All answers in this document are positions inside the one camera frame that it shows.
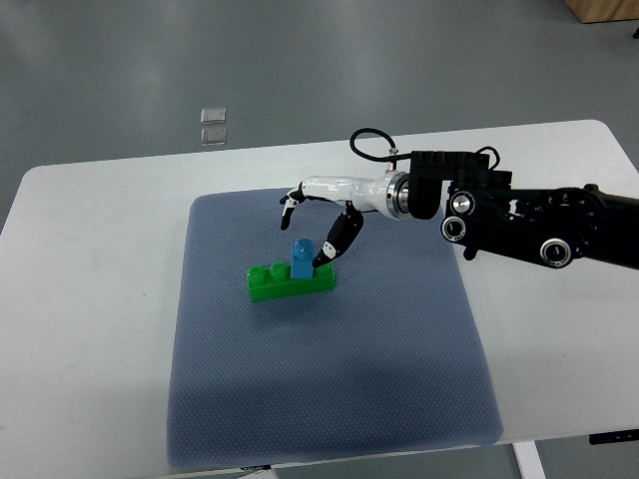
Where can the small blue block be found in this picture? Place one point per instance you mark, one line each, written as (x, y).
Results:
(302, 255)

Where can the blue-grey textured mat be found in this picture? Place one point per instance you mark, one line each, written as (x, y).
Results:
(389, 360)

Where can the wooden box corner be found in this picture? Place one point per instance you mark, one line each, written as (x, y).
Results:
(601, 11)

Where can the black table control panel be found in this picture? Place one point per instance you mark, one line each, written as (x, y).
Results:
(614, 437)

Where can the upper metal floor plate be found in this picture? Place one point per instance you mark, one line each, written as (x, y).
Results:
(213, 115)

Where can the white table leg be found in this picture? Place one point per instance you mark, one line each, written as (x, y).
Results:
(528, 460)

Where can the long green block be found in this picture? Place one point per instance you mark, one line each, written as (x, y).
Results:
(274, 281)

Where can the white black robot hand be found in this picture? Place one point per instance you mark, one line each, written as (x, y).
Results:
(339, 192)

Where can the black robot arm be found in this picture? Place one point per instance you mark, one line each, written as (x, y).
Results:
(482, 212)

